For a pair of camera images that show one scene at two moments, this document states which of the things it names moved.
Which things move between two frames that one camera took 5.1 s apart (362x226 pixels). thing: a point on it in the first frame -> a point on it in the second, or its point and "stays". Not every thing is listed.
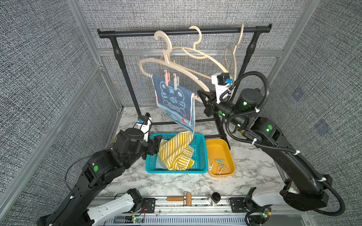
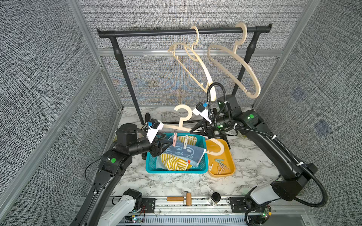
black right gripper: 217,108 -> 208,127
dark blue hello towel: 178,104 -> 193,154
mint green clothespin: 219,161 stays
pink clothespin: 223,167 stays
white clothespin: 176,80 -> 185,142
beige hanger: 241,24 -> 234,52
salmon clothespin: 167,77 -> 175,139
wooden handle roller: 177,198 stays
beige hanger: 196,53 -> 187,56
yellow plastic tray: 220,161 stays
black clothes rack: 256,30 stays
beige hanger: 167,63 -> 182,127
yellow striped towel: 176,152 stays
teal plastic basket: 201,156 stays
